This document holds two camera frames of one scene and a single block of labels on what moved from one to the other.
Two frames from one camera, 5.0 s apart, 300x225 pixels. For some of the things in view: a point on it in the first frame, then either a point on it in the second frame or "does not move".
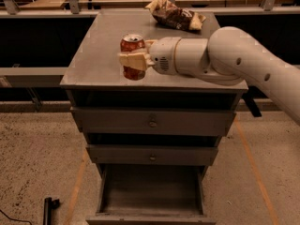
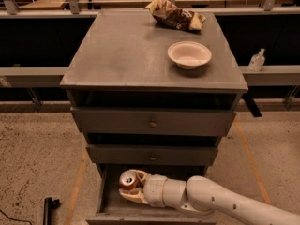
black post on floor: (49, 206) does not move
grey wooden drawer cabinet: (163, 125) does not move
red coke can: (132, 41) -> (128, 179)
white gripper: (162, 56) -> (154, 189)
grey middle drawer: (106, 155) does not move
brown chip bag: (164, 12) does not move
